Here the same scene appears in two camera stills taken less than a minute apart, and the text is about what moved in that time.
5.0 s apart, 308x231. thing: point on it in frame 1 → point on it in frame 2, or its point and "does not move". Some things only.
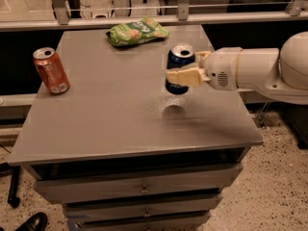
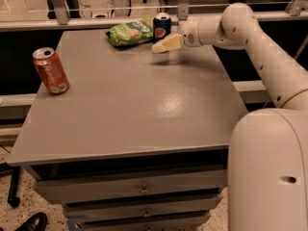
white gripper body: (220, 68) → (189, 33)
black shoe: (36, 222) does not move
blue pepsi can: (180, 55) → (162, 25)
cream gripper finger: (189, 77) → (166, 44)
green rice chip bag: (137, 32) does not move
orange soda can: (51, 70) does not move
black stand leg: (14, 170) does not move
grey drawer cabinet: (119, 151) does not move
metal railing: (295, 12) does not move
